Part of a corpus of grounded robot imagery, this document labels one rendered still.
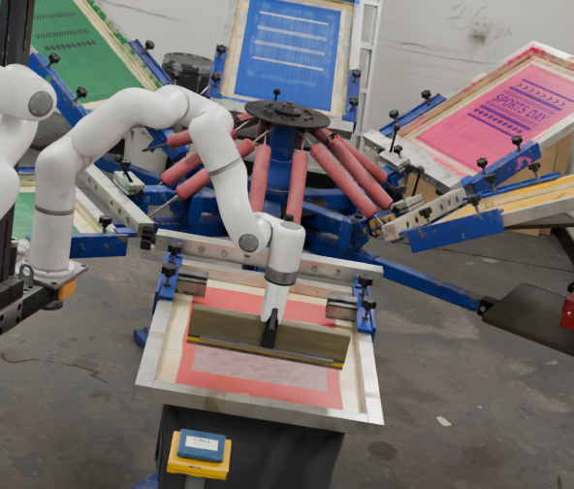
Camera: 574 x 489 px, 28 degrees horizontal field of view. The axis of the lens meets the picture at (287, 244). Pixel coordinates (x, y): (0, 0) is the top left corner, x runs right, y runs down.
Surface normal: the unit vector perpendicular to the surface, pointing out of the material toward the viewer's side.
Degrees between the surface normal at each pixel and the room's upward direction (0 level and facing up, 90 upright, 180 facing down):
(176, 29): 90
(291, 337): 90
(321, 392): 0
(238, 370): 0
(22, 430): 0
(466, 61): 90
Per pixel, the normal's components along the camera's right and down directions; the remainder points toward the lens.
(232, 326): 0.00, 0.37
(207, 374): 0.18, -0.92
